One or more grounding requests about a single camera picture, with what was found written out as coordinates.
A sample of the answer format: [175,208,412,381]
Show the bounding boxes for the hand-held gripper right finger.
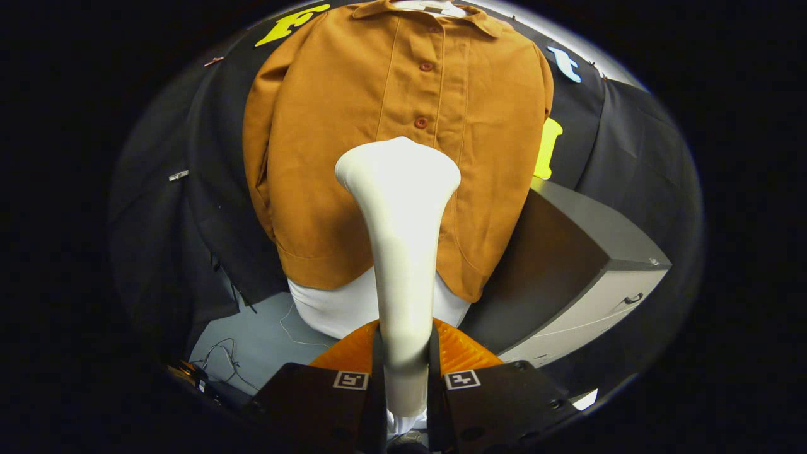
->
[427,318,578,454]

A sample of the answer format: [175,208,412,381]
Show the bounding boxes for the orange button shirt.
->
[242,0,555,303]

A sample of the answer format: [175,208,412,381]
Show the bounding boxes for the black backdrop cloth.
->
[107,0,704,379]

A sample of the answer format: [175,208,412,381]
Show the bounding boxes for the white garment steamer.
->
[335,136,462,436]

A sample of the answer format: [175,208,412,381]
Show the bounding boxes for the grey cabinet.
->
[459,178,672,370]

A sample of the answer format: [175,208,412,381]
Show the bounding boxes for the black floor cables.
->
[165,339,259,395]

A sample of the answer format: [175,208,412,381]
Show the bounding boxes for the white mannequin torso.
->
[288,0,472,341]

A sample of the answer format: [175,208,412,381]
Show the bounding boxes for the thin white cable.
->
[279,303,338,349]

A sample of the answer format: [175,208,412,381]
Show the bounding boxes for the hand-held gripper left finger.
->
[243,320,386,454]

